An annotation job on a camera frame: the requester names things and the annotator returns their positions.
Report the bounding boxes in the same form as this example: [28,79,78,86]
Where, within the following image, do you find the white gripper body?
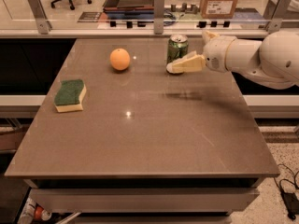
[203,36,236,73]

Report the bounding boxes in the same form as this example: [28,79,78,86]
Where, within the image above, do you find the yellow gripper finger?
[166,51,206,74]
[202,30,220,44]

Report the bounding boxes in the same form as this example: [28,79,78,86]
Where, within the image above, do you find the green soda can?
[166,34,189,74]

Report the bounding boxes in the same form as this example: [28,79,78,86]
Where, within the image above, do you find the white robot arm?
[166,31,299,90]

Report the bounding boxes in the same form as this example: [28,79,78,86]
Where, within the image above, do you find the cardboard box with label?
[200,0,238,19]

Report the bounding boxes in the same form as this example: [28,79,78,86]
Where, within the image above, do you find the orange fruit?
[109,49,130,71]

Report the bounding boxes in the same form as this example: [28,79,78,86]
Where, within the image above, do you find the green yellow sponge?
[54,79,86,113]

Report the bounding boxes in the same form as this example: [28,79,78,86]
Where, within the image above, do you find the bottles under table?
[17,198,52,224]

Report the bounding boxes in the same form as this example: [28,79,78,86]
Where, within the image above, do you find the middle metal railing post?
[154,0,164,35]

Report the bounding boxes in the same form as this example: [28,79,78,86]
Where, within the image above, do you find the metal railing post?
[263,0,292,34]
[27,0,51,35]
[154,0,164,35]

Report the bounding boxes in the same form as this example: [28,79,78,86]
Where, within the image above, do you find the right metal railing post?
[263,0,292,34]

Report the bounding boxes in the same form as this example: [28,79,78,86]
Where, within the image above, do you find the left metal railing post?
[27,0,51,35]

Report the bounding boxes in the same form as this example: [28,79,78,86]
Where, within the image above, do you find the black power adapter cable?
[273,162,299,220]

